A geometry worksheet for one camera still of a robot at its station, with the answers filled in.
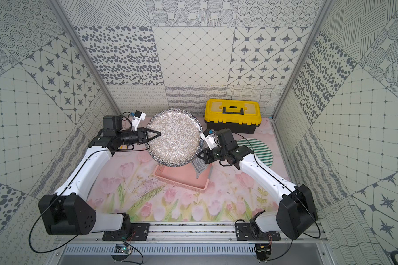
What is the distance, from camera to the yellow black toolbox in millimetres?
1008

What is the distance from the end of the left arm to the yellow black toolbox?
43cm

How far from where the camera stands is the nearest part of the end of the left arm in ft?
2.04
